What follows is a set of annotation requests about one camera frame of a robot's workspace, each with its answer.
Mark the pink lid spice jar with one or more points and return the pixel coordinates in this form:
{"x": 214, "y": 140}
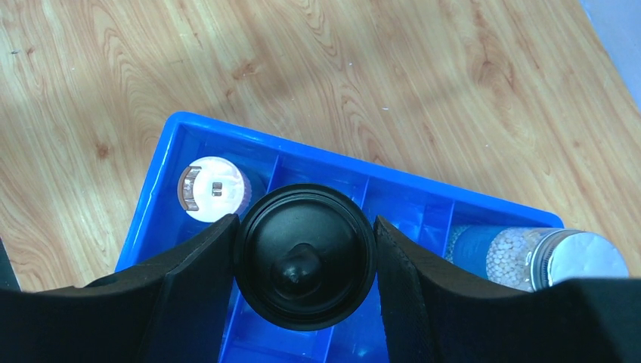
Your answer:
{"x": 212, "y": 187}

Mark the silver lid millet jar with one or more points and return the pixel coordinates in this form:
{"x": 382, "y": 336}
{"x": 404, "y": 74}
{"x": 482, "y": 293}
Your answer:
{"x": 530, "y": 259}

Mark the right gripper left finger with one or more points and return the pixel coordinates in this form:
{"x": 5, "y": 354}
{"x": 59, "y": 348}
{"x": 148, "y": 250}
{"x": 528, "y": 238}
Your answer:
{"x": 169, "y": 308}

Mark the black lid jar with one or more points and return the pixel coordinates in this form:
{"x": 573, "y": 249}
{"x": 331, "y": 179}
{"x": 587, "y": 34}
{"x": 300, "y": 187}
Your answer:
{"x": 304, "y": 257}

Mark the blue divided plastic bin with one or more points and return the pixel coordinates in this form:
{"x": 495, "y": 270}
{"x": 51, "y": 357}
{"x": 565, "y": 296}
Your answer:
{"x": 421, "y": 208}

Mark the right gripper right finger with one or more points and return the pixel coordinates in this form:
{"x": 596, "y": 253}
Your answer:
{"x": 433, "y": 311}

